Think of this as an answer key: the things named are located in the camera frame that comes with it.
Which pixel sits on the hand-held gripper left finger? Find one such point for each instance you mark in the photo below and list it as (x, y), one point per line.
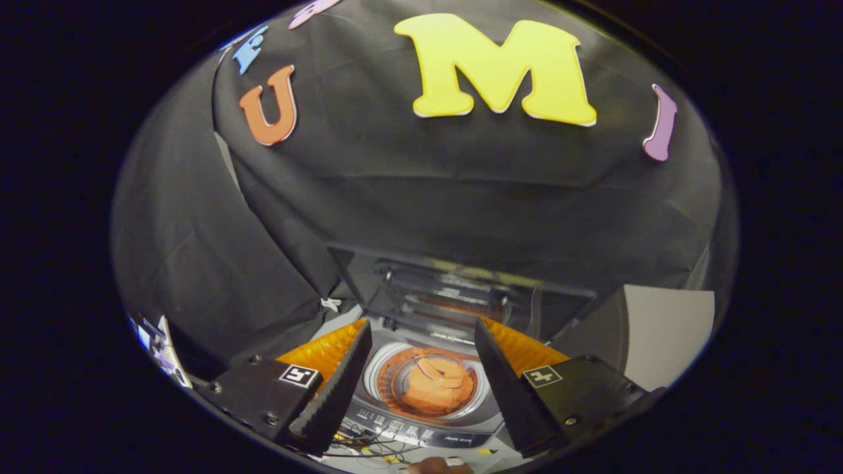
(336, 388)

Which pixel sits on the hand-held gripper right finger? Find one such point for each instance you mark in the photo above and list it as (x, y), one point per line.
(507, 388)

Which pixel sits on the orange polo shirt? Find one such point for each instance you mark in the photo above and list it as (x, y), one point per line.
(438, 385)

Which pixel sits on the yellow black striped tape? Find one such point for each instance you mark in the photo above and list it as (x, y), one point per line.
(486, 451)

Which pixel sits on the grey cabinet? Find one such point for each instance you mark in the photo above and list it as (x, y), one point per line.
(665, 329)

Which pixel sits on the blue and white object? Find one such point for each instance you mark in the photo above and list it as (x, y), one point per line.
(161, 345)

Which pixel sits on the black backdrop cloth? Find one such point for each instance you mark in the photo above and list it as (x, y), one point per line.
(428, 171)

